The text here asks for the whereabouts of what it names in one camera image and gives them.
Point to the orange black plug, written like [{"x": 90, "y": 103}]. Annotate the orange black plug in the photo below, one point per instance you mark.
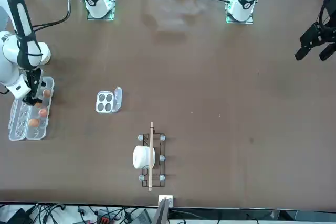
[{"x": 103, "y": 219}]

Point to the aluminium frame post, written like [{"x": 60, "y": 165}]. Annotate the aluminium frame post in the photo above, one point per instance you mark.
[{"x": 163, "y": 211}]

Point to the white round bowl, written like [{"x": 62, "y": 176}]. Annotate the white round bowl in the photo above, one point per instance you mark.
[{"x": 46, "y": 54}]

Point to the large black power adapter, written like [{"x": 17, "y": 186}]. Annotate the large black power adapter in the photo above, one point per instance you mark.
[{"x": 18, "y": 216}]

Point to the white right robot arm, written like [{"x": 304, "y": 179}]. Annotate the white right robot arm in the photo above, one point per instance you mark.
[{"x": 97, "y": 1}]

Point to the transparent twelve-slot egg tray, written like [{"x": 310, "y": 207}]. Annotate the transparent twelve-slot egg tray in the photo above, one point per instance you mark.
[{"x": 18, "y": 127}]

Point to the transparent four-slot egg tray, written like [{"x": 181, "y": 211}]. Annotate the transparent four-slot egg tray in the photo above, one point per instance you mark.
[{"x": 118, "y": 99}]

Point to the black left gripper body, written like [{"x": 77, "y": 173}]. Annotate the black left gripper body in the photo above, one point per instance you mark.
[{"x": 328, "y": 35}]

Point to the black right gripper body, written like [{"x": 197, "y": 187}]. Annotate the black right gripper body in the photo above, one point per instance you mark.
[{"x": 30, "y": 93}]

